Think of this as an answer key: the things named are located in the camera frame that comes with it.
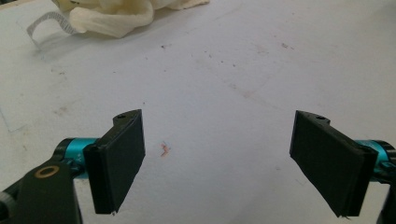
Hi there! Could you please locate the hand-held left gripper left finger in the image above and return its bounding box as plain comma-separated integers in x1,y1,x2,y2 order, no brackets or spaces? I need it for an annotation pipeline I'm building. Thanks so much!
82,108,147,216

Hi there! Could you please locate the cream cloth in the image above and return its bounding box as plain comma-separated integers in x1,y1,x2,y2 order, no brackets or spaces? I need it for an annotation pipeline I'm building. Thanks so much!
26,0,210,48

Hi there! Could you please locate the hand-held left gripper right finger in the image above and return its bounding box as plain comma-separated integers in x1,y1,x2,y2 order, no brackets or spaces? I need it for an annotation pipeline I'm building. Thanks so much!
289,109,379,218

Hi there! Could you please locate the white foam mat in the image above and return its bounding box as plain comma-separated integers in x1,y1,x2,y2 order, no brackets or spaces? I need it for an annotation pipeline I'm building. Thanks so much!
0,0,396,224

